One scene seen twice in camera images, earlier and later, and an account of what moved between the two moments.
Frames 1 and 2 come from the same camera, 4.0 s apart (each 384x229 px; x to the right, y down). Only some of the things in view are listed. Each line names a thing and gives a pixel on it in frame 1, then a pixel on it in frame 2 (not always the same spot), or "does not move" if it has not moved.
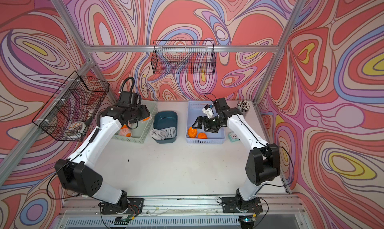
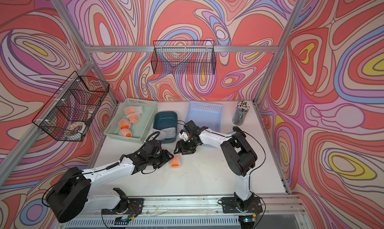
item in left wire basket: (77, 126) does not move
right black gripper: (208, 126) → (182, 148)
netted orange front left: (125, 132) does not move
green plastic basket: (138, 133) does not move
